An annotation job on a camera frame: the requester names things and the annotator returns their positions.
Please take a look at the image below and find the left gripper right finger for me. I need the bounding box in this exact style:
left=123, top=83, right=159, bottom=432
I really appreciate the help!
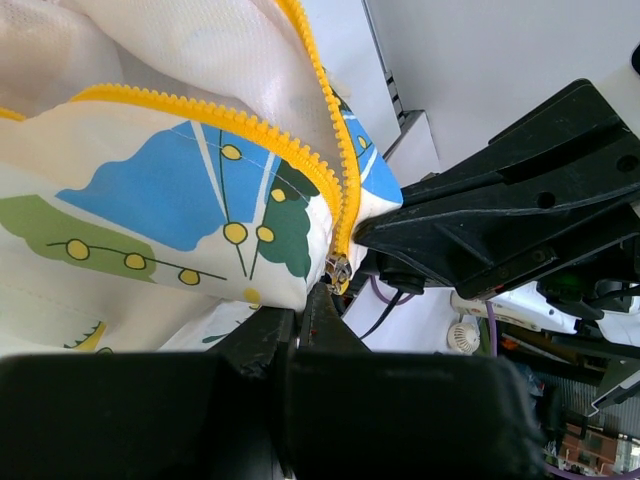
left=282, top=285, right=544, bottom=479

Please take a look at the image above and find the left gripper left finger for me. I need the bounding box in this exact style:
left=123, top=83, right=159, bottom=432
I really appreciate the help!
left=1, top=308, right=294, bottom=479

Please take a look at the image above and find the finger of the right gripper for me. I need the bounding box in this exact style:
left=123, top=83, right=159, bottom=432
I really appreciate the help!
left=355, top=79, right=639, bottom=298

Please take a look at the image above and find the metal zipper slider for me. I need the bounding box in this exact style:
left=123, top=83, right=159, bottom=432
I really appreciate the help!
left=323, top=252, right=353, bottom=296

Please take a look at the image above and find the cream dinosaur print yellow-hood jacket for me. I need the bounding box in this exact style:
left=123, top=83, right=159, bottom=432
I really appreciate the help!
left=1, top=1, right=403, bottom=356

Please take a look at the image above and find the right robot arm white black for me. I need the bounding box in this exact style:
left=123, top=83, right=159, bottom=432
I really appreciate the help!
left=355, top=79, right=639, bottom=333

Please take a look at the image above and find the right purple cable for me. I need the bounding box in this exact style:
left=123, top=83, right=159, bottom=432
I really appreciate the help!
left=367, top=274, right=640, bottom=480

